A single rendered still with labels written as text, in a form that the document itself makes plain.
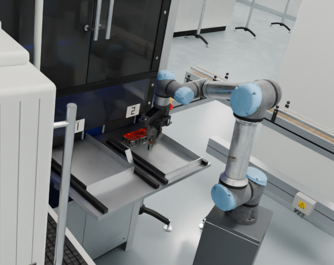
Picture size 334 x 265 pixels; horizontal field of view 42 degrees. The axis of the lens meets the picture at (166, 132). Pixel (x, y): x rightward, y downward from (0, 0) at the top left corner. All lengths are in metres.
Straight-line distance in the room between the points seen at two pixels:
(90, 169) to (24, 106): 0.95
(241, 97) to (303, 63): 1.70
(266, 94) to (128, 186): 0.69
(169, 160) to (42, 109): 1.12
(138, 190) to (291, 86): 1.80
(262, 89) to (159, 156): 0.69
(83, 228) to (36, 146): 1.34
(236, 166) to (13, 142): 0.94
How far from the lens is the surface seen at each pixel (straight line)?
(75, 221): 2.31
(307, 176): 3.46
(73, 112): 1.10
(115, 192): 1.82
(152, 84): 2.18
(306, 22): 3.24
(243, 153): 1.70
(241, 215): 1.95
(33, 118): 1.05
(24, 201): 1.17
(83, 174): 1.89
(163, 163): 2.04
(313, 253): 3.31
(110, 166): 1.96
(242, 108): 1.60
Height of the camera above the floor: 1.97
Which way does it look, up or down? 28 degrees down
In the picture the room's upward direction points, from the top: 12 degrees clockwise
